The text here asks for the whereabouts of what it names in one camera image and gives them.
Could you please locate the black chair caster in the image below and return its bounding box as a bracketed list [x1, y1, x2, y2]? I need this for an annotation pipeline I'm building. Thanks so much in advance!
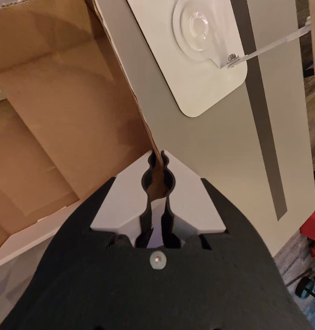
[295, 268, 315, 299]

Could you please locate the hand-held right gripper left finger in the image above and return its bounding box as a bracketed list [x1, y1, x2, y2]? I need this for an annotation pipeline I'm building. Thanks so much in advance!
[90, 151, 156, 248]

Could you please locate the white rounded base plate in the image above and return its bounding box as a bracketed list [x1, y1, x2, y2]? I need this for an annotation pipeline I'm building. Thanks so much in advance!
[127, 0, 248, 118]

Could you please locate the clear suction cup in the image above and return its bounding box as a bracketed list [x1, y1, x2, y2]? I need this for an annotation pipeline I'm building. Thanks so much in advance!
[172, 0, 241, 69]

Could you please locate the white cardboard box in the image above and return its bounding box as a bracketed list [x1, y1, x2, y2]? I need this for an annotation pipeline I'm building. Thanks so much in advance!
[0, 0, 168, 270]

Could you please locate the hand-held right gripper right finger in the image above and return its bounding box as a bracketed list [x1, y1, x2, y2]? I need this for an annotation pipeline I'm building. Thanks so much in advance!
[161, 150, 227, 249]

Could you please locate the red object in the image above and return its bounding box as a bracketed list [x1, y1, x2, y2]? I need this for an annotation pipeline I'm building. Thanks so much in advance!
[300, 204, 315, 262]

